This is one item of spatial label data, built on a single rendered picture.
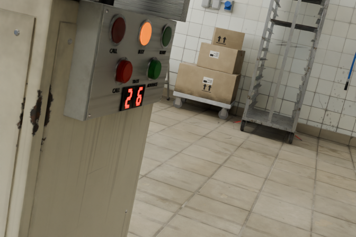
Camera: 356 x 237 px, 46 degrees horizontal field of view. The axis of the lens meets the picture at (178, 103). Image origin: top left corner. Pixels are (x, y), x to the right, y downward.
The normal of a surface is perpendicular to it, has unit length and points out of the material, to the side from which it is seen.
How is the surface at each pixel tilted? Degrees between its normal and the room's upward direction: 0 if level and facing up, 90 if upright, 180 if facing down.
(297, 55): 90
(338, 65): 90
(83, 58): 90
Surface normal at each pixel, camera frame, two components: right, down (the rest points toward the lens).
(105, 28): 0.92, 0.25
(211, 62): -0.42, 0.14
